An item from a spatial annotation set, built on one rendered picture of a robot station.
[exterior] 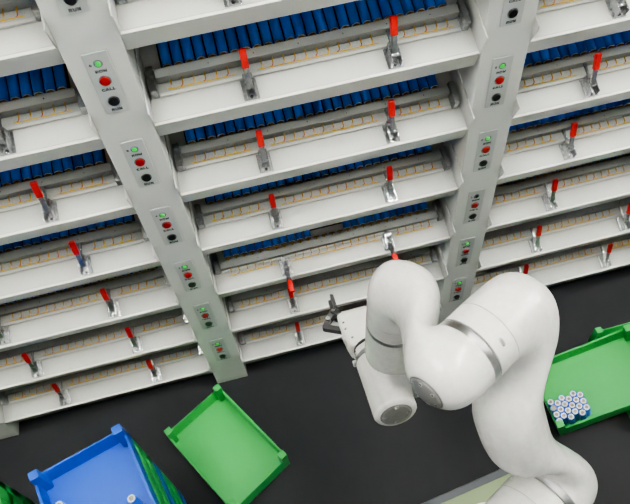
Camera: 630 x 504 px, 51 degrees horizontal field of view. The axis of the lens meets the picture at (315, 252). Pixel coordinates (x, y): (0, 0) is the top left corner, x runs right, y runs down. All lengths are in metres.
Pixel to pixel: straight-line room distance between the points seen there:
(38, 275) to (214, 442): 0.75
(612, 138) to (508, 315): 0.93
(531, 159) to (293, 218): 0.57
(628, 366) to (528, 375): 1.16
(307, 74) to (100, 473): 0.93
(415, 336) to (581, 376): 1.28
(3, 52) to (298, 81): 0.48
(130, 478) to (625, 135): 1.36
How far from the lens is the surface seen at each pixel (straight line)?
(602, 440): 2.08
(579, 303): 2.26
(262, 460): 1.97
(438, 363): 0.83
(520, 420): 0.97
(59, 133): 1.26
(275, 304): 1.82
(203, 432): 2.03
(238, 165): 1.36
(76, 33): 1.10
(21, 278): 1.60
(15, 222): 1.43
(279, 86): 1.23
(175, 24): 1.10
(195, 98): 1.23
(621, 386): 2.08
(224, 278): 1.67
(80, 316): 1.73
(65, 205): 1.41
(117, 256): 1.54
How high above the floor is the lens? 1.87
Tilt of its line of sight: 55 degrees down
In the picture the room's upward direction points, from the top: 7 degrees counter-clockwise
